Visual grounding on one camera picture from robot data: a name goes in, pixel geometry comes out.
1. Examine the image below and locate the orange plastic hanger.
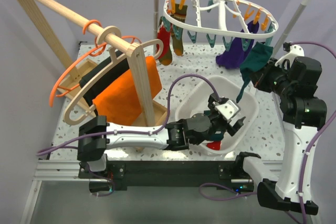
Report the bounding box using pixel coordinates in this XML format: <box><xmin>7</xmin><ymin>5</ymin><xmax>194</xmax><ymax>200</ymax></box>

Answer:
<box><xmin>47</xmin><ymin>19</ymin><xmax>142</xmax><ymax>107</ymax></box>

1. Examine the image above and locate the dark green sock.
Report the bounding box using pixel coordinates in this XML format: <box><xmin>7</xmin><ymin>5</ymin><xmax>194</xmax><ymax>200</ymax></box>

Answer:
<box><xmin>236</xmin><ymin>42</ymin><xmax>274</xmax><ymax>103</ymax></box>
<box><xmin>209</xmin><ymin>131</ymin><xmax>224</xmax><ymax>142</ymax></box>

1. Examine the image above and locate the red santa sock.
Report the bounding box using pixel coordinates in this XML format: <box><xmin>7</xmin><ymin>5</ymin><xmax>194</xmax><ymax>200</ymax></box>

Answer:
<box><xmin>159</xmin><ymin>27</ymin><xmax>172</xmax><ymax>66</ymax></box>
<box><xmin>206</xmin><ymin>141</ymin><xmax>221</xmax><ymax>151</ymax></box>

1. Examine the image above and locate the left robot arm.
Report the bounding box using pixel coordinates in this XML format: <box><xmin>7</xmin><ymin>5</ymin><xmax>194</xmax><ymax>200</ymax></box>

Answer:
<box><xmin>77</xmin><ymin>93</ymin><xmax>245</xmax><ymax>178</ymax></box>

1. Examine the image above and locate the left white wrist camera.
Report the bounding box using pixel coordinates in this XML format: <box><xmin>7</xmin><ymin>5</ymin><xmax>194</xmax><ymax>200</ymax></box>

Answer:
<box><xmin>214</xmin><ymin>99</ymin><xmax>241</xmax><ymax>122</ymax></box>

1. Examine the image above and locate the orange cloth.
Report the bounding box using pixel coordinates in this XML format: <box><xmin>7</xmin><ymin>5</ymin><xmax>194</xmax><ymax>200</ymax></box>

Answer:
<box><xmin>91</xmin><ymin>56</ymin><xmax>162</xmax><ymax>126</ymax></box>

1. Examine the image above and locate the white drying rack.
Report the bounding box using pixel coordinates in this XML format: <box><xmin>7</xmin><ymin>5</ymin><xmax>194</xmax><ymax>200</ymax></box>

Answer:
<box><xmin>149</xmin><ymin>0</ymin><xmax>321</xmax><ymax>96</ymax></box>

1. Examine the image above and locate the purple sock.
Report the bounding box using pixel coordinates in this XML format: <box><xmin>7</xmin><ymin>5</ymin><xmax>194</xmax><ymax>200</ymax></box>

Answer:
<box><xmin>215</xmin><ymin>20</ymin><xmax>260</xmax><ymax>70</ymax></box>

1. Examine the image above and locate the aluminium frame rail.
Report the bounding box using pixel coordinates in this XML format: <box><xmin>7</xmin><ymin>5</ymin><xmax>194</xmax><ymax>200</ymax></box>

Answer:
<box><xmin>19</xmin><ymin>155</ymin><xmax>87</xmax><ymax>224</ymax></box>

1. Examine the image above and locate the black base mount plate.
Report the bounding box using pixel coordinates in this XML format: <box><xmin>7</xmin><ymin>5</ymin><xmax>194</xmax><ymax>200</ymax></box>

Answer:
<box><xmin>78</xmin><ymin>161</ymin><xmax>254</xmax><ymax>193</ymax></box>

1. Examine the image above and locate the wooden hanger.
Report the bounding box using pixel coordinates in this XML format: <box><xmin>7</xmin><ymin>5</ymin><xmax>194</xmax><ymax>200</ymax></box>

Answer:
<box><xmin>64</xmin><ymin>39</ymin><xmax>163</xmax><ymax>126</ymax></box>

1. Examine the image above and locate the white plastic basin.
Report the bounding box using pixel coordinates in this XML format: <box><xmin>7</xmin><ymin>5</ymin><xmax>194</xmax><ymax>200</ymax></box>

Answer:
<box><xmin>174</xmin><ymin>75</ymin><xmax>259</xmax><ymax>156</ymax></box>

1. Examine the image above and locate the wooden clothes rack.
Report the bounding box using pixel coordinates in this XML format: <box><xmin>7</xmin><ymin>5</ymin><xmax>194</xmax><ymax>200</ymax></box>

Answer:
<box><xmin>2</xmin><ymin>0</ymin><xmax>170</xmax><ymax>154</ymax></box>

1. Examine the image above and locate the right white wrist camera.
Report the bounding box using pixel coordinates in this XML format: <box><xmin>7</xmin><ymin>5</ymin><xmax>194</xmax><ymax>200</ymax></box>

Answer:
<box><xmin>275</xmin><ymin>42</ymin><xmax>305</xmax><ymax>70</ymax></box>

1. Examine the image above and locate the black cloth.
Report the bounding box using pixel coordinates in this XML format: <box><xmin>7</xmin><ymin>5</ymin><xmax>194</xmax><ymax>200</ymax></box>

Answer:
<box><xmin>78</xmin><ymin>56</ymin><xmax>129</xmax><ymax>116</ymax></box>

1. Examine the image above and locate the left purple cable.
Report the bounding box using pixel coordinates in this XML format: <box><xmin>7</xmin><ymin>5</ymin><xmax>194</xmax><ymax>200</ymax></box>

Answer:
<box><xmin>36</xmin><ymin>74</ymin><xmax>224</xmax><ymax>156</ymax></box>

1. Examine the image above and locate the white clip sock hanger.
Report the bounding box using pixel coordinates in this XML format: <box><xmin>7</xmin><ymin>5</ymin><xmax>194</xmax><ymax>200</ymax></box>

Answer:
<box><xmin>163</xmin><ymin>0</ymin><xmax>279</xmax><ymax>46</ymax></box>

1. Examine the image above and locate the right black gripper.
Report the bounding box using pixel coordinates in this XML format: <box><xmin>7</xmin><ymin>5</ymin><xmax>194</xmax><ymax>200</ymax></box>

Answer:
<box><xmin>249</xmin><ymin>57</ymin><xmax>295</xmax><ymax>97</ymax></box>

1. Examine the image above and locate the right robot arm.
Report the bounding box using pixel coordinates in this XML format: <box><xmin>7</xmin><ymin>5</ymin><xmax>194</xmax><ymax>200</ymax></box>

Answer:
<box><xmin>234</xmin><ymin>56</ymin><xmax>327</xmax><ymax>216</ymax></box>

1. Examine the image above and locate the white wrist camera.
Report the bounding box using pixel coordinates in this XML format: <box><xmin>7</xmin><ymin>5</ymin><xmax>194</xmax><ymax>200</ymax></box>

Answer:
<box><xmin>275</xmin><ymin>42</ymin><xmax>305</xmax><ymax>70</ymax></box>
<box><xmin>214</xmin><ymin>99</ymin><xmax>241</xmax><ymax>122</ymax></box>

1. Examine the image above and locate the striped olive sock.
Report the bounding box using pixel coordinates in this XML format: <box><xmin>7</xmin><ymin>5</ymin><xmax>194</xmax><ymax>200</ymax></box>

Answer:
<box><xmin>170</xmin><ymin>4</ymin><xmax>187</xmax><ymax>56</ymax></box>
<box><xmin>156</xmin><ymin>16</ymin><xmax>164</xmax><ymax>43</ymax></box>

